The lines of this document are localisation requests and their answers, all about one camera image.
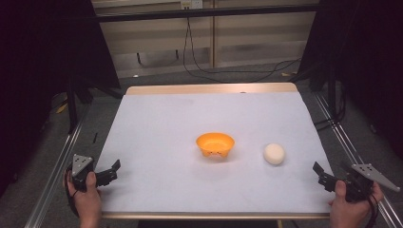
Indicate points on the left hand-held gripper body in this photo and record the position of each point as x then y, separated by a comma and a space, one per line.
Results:
81, 172

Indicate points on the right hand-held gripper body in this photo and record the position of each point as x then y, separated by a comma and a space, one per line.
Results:
364, 182

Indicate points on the person's left hand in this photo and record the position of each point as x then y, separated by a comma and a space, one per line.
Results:
85, 201

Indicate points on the person's right hand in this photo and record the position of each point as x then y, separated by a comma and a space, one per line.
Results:
350, 210

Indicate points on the white round bun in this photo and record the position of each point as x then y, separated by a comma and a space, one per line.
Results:
274, 154

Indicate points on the black metal stand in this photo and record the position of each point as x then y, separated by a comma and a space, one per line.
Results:
71, 107

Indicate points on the yellow tape piece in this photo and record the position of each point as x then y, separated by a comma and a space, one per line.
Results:
285, 74
62, 108

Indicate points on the white table mat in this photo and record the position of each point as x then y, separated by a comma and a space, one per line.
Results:
202, 114

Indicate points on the orange plastic bowl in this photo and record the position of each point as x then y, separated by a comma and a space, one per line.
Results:
215, 145

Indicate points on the black curtain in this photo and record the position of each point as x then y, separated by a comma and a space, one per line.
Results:
38, 63
367, 63

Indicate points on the black horizontal bar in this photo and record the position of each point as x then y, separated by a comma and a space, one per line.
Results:
202, 13

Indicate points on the silver metal rail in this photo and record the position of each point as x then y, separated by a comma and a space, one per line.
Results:
343, 139
53, 177

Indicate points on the white wall socket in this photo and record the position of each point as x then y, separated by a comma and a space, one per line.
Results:
191, 3

